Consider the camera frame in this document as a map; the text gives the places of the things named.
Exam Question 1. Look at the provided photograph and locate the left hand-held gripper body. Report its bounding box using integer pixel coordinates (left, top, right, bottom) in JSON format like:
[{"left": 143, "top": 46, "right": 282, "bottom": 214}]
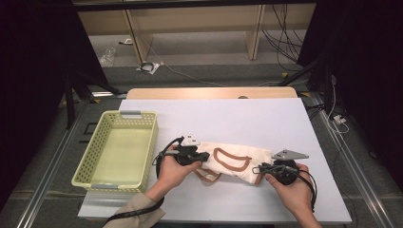
[{"left": 163, "top": 132, "right": 202, "bottom": 167}]

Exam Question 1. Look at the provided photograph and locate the cream baby bodysuit brown trim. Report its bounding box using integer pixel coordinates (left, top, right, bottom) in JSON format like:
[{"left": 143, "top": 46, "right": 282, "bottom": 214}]
[{"left": 193, "top": 141, "right": 276, "bottom": 185}]

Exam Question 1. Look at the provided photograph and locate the thin white floor cable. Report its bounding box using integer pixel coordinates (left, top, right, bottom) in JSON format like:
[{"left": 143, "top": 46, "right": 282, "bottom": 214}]
[{"left": 146, "top": 44, "right": 286, "bottom": 88}]

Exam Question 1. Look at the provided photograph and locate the pale green perforated plastic basket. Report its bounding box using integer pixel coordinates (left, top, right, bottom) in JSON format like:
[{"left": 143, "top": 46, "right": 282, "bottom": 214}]
[{"left": 70, "top": 109, "right": 160, "bottom": 195}]

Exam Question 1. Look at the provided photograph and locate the person's right hand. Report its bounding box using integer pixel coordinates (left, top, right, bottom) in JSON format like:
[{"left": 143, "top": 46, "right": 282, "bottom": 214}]
[{"left": 265, "top": 162, "right": 314, "bottom": 217}]

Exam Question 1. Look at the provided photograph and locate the black metal stand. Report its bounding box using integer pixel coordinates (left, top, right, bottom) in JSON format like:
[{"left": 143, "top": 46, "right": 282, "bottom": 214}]
[
  {"left": 63, "top": 70, "right": 127, "bottom": 130},
  {"left": 278, "top": 56, "right": 337, "bottom": 120}
]

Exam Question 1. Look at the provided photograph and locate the black curtain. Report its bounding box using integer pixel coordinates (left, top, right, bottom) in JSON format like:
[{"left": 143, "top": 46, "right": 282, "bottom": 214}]
[
  {"left": 297, "top": 0, "right": 403, "bottom": 191},
  {"left": 0, "top": 0, "right": 110, "bottom": 210}
]

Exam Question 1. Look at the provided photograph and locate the left hand-held gripper black cable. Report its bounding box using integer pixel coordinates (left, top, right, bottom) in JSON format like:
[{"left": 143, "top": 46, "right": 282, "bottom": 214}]
[{"left": 106, "top": 136, "right": 185, "bottom": 224}]

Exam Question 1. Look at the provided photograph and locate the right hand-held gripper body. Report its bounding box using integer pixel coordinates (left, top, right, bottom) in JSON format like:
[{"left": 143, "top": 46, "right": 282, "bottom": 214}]
[{"left": 269, "top": 149, "right": 310, "bottom": 186}]

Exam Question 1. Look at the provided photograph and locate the bundle of black cables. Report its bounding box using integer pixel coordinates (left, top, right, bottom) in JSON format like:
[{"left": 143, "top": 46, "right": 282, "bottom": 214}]
[{"left": 261, "top": 3, "right": 307, "bottom": 72}]

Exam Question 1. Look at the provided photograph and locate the light wooden shelf unit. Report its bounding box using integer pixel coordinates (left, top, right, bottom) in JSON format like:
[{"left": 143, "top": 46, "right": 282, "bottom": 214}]
[{"left": 71, "top": 0, "right": 317, "bottom": 65}]

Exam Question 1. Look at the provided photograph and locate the person's left hand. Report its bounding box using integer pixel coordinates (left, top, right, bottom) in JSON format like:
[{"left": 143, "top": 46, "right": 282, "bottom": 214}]
[{"left": 156, "top": 144, "right": 202, "bottom": 194}]

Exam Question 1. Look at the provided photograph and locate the right hand-held gripper black cable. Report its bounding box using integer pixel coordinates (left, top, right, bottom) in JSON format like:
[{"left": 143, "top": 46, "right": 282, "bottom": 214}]
[{"left": 297, "top": 169, "right": 318, "bottom": 214}]

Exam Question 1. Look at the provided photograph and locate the aluminium floor rail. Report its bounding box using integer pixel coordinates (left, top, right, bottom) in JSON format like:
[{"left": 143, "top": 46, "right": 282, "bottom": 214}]
[
  {"left": 15, "top": 104, "right": 87, "bottom": 228},
  {"left": 312, "top": 93, "right": 395, "bottom": 228}
]

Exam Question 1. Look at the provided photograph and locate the white adapter cable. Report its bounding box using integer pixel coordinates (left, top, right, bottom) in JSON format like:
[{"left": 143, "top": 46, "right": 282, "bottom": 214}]
[{"left": 326, "top": 75, "right": 350, "bottom": 134}]

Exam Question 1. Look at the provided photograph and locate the hand-held gripper black cable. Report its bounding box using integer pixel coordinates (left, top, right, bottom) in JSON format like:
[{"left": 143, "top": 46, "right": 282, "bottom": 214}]
[
  {"left": 297, "top": 169, "right": 318, "bottom": 214},
  {"left": 106, "top": 136, "right": 185, "bottom": 224}
]

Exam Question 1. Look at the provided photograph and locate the packet with coiled black cable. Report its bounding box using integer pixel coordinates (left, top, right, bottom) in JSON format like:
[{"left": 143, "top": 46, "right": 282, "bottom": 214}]
[{"left": 136, "top": 61, "right": 162, "bottom": 76}]

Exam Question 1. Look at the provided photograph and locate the clear plastic bag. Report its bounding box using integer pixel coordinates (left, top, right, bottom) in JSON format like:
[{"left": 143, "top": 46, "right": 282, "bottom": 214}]
[{"left": 98, "top": 47, "right": 117, "bottom": 68}]

